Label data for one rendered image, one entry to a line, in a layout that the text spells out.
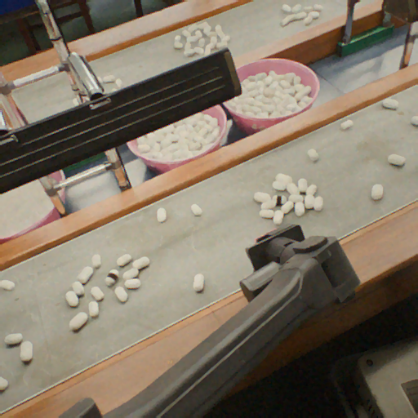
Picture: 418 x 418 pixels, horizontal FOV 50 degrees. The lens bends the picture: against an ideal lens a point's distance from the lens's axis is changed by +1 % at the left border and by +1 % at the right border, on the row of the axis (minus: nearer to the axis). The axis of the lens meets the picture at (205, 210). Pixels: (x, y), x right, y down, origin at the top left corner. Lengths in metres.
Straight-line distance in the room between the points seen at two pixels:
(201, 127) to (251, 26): 0.50
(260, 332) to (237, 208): 0.53
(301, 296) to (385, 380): 0.60
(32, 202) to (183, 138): 0.41
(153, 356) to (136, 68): 0.95
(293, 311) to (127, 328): 0.43
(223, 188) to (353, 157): 0.31
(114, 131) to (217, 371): 0.41
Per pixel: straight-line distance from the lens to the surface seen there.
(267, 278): 0.64
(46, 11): 1.08
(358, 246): 0.92
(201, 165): 1.07
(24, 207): 1.18
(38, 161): 0.73
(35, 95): 1.52
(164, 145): 1.18
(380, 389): 1.11
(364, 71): 1.50
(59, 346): 0.92
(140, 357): 0.83
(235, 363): 0.49
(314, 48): 1.50
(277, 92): 1.30
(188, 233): 0.97
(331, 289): 0.58
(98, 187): 1.22
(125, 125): 0.73
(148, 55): 1.54
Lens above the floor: 1.51
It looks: 50 degrees down
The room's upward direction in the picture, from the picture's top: 11 degrees counter-clockwise
